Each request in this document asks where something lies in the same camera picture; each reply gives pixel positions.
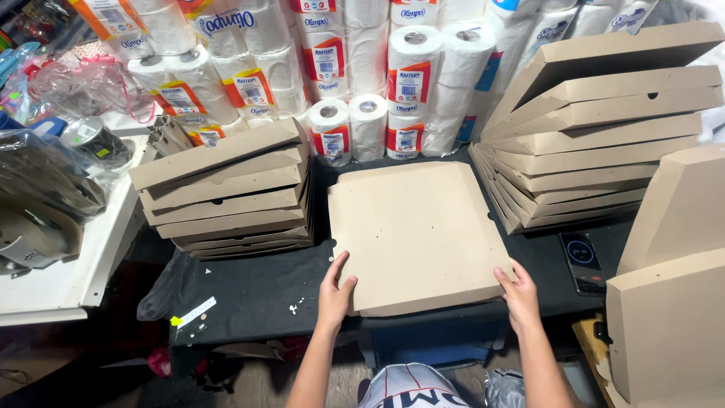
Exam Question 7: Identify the person's left hand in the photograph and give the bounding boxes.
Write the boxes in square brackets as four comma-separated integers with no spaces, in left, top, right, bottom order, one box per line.
[316,250,359,335]

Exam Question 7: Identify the person's right hand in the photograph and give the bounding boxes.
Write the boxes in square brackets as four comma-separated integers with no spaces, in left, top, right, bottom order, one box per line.
[493,258,543,337]

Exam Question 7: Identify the brown cardboard pizza box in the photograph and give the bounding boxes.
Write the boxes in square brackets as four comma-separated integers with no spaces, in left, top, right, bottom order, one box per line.
[327,161,517,317]

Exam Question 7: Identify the black smartphone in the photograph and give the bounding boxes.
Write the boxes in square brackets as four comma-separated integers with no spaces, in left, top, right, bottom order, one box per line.
[559,231,607,297]

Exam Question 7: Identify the black table cloth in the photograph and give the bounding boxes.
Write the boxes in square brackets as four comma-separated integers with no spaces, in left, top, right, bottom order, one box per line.
[169,146,638,348]

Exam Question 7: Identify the wooden board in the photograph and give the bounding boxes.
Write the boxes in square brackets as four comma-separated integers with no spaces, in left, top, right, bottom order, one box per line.
[571,315,619,408]

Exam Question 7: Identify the silver grey plastic bag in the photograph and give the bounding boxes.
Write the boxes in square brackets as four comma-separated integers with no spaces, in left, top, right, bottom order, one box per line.
[484,368,528,408]

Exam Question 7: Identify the blue crate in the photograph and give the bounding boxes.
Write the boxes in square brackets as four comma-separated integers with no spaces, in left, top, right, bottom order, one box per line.
[360,317,505,370]

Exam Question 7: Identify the person's white printed shirt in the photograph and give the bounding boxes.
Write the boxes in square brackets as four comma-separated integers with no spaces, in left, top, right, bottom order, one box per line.
[358,363,472,408]

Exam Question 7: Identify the white paper strip yellow tip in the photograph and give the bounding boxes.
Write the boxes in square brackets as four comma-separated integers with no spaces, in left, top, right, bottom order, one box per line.
[170,296,218,330]

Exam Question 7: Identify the upright brown cardboard box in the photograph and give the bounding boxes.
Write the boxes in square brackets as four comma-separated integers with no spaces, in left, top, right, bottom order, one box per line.
[605,247,725,405]
[616,143,725,277]

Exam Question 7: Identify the low stack of cardboard boxes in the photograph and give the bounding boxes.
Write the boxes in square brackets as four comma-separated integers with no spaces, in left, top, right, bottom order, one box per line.
[128,117,316,261]

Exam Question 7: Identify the tall leaning stack of cardboard boxes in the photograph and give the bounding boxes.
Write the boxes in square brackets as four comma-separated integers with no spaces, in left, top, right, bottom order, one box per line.
[468,22,725,235]

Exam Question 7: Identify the folded cardboard dividers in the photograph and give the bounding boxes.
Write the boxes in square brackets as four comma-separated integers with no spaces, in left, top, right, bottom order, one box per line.
[148,116,187,158]

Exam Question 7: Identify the heap of toilet paper packs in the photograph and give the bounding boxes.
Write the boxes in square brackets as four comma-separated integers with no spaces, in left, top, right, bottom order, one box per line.
[68,0,660,167]

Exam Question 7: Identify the white side table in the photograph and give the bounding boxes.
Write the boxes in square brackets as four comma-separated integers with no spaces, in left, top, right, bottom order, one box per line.
[0,110,158,328]

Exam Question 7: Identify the black tape roll in wrap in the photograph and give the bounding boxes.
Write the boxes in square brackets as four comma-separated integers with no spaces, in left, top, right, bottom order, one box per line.
[61,116,135,172]

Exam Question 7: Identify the grey metal holders in bag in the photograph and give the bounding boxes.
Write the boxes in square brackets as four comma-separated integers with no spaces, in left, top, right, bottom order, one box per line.
[0,195,86,277]

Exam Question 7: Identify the clear bag with dark goods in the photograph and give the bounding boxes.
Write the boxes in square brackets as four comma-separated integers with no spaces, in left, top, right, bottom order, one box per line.
[0,129,110,223]

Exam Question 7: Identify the clear bag with pink ribbon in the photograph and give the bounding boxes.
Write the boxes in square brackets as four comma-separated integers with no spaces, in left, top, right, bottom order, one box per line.
[27,52,143,124]

